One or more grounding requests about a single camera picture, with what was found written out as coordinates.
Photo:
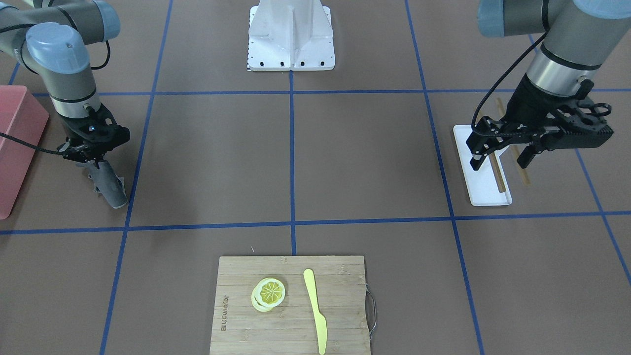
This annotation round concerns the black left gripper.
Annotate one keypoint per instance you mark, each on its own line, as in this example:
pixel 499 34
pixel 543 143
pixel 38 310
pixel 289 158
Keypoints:
pixel 523 107

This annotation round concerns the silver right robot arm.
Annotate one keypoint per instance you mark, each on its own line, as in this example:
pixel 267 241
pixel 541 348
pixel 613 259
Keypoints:
pixel 52 41

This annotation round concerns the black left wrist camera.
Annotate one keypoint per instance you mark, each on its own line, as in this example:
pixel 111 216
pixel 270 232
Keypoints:
pixel 578 122

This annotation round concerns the pink plastic bin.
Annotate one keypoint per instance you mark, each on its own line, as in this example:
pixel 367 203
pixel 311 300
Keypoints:
pixel 21 116

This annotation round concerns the white towel rack tray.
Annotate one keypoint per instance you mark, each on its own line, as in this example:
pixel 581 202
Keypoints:
pixel 481 185

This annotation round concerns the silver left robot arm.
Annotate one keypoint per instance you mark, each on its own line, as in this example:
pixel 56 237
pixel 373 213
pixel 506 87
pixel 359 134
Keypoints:
pixel 577 37

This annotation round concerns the yellow lemon slices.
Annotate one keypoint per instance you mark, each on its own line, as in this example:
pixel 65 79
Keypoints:
pixel 268 294

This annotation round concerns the yellow plastic knife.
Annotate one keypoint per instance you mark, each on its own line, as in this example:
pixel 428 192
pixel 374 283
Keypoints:
pixel 319 319

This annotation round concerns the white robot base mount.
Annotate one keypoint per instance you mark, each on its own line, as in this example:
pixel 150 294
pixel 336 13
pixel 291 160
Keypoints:
pixel 290 35

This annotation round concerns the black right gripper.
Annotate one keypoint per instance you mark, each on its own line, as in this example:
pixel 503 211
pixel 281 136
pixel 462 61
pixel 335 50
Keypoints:
pixel 77 129

